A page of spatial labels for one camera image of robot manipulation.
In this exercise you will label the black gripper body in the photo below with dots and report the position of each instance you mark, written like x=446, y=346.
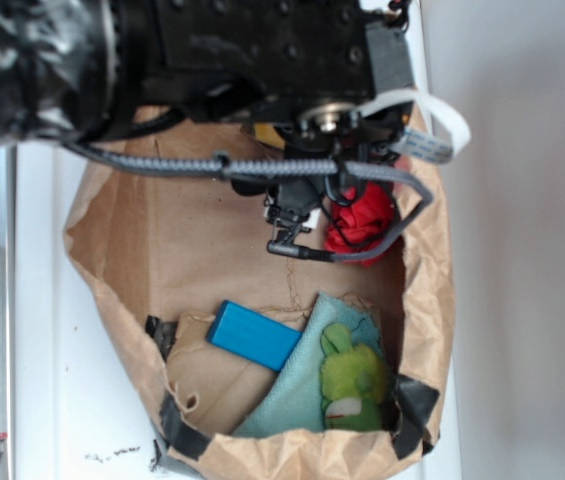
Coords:
x=312, y=70

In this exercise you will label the yellow and green sponge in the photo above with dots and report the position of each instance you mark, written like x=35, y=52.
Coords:
x=266, y=134

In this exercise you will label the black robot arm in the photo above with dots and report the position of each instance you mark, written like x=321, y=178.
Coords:
x=98, y=71

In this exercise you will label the small black clip microphone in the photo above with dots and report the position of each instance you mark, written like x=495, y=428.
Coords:
x=289, y=203

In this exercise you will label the red crumpled paper ball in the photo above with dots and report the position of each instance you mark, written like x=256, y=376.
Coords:
x=362, y=225

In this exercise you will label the brown paper bag tray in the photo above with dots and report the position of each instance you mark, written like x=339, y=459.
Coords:
x=160, y=256

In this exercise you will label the blue rectangular block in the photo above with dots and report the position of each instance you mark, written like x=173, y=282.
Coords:
x=252, y=336

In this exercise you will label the green plush toy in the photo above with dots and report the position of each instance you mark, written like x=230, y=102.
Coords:
x=354, y=382

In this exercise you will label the light teal cloth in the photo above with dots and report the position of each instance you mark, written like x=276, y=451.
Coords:
x=295, y=399

